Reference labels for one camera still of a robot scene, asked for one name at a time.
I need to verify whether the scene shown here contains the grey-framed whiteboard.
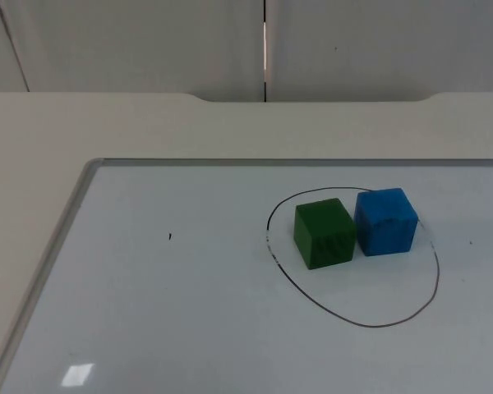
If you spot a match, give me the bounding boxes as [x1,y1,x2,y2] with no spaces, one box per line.
[0,158,493,394]

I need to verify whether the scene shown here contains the green cube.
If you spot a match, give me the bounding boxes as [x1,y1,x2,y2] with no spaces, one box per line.
[293,198,357,271]

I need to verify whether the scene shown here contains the blue cube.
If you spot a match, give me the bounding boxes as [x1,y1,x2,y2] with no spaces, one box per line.
[354,187,420,258]

